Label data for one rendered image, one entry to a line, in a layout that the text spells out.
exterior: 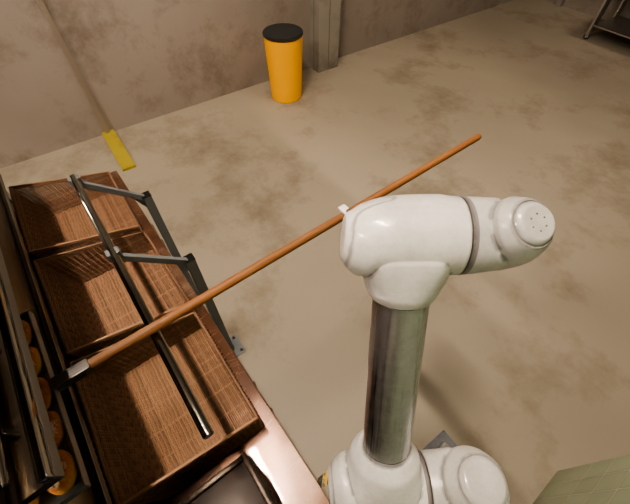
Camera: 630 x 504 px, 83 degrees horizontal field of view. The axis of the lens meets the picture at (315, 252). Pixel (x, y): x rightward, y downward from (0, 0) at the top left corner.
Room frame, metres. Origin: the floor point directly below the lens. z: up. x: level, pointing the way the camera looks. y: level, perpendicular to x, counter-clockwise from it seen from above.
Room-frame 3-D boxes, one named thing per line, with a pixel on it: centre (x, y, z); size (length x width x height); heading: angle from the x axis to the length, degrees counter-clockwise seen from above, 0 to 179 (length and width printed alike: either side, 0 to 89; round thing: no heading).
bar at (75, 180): (0.76, 0.54, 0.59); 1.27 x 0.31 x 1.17; 37
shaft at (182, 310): (0.87, -0.07, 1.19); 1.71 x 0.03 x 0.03; 128
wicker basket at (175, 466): (0.40, 0.56, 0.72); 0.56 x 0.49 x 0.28; 37
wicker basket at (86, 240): (1.35, 1.28, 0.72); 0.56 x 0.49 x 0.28; 36
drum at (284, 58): (3.93, 0.33, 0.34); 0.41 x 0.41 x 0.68
